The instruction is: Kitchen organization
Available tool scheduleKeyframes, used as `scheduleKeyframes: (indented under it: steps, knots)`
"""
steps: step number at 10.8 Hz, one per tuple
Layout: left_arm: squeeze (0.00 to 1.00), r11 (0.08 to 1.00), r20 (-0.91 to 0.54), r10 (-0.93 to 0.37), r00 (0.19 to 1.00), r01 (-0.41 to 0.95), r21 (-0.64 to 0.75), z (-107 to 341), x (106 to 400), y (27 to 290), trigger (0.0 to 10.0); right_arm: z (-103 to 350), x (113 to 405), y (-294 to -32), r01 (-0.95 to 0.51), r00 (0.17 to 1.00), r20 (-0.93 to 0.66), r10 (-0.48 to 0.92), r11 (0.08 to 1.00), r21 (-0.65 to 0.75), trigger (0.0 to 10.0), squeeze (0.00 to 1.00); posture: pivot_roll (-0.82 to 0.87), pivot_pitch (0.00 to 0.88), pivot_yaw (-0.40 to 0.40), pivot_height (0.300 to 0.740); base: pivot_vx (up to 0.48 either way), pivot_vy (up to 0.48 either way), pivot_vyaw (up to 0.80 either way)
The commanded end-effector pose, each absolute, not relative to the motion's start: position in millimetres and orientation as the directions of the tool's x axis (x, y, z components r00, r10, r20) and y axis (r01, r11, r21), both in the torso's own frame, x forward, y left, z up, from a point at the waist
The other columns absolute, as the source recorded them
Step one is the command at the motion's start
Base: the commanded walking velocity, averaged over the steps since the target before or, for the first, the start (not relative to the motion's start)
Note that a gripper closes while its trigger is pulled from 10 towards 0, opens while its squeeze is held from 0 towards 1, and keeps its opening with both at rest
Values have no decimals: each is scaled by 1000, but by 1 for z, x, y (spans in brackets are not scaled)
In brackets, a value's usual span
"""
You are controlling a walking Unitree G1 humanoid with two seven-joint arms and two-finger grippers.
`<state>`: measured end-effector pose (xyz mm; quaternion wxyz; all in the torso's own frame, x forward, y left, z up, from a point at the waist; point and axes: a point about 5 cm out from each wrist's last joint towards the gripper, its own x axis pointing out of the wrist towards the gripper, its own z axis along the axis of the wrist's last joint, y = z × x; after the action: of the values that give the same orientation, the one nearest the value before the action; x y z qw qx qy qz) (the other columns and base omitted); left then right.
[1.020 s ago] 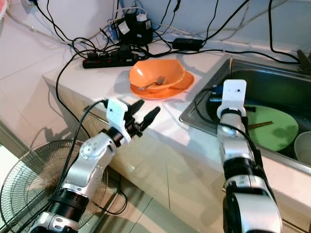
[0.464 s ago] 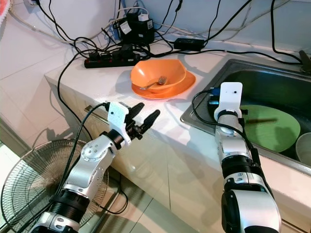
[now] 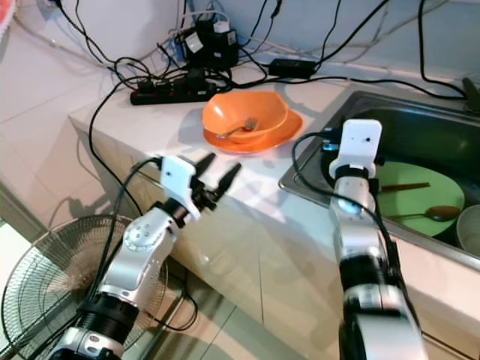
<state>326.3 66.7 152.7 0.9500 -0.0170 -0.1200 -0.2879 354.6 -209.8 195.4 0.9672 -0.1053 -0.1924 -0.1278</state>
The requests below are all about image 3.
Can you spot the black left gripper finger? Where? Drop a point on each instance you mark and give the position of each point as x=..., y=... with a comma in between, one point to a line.
x=227, y=181
x=205, y=165

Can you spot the orange plastic bowl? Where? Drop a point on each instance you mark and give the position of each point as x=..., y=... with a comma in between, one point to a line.
x=262, y=109

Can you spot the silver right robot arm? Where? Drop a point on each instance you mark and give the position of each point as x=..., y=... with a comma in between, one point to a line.
x=367, y=262

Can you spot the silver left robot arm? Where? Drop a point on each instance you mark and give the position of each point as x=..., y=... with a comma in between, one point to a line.
x=139, y=255

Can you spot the cream kitchen cabinet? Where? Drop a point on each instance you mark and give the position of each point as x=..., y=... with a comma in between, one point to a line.
x=262, y=255

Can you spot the black power strip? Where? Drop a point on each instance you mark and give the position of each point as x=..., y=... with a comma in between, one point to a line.
x=172, y=90

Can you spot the black power brick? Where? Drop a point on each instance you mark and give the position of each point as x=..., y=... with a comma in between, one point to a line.
x=292, y=67

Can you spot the stainless steel sink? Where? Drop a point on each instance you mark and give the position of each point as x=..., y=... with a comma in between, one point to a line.
x=420, y=127

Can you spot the green plastic plate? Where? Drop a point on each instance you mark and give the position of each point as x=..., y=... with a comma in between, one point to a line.
x=420, y=199

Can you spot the black charger with white label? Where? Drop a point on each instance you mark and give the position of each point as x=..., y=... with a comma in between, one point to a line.
x=210, y=45

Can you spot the brown wooden spoon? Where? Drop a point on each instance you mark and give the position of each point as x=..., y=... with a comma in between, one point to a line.
x=442, y=213

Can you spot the metal gooseneck faucet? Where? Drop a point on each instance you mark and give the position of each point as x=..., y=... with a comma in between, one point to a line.
x=471, y=94

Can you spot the white bowl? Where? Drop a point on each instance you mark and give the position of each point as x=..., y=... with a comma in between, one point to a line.
x=471, y=229

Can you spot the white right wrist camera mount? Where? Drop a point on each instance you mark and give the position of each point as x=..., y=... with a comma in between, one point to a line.
x=360, y=142

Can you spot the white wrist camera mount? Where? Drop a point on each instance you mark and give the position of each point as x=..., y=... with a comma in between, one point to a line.
x=360, y=142
x=178, y=184

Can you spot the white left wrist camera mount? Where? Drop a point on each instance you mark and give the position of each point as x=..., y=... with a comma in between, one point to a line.
x=178, y=184

